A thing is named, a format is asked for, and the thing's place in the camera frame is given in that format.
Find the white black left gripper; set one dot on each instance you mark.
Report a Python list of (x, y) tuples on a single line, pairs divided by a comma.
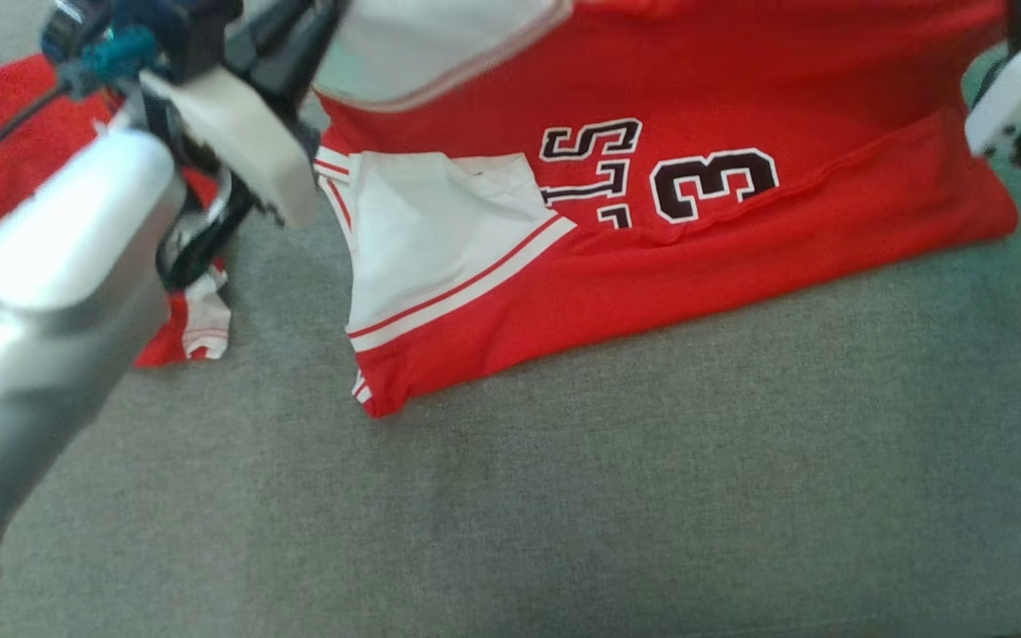
[(245, 133)]

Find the red white numbered jersey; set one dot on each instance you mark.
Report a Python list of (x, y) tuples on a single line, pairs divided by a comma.
[(741, 248)]

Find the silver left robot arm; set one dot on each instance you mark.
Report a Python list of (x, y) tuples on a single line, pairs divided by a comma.
[(41, 292)]

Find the red garment with white trim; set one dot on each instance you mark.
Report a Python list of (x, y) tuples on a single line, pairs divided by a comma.
[(5, 186)]

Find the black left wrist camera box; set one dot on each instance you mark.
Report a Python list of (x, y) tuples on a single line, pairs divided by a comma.
[(178, 35)]

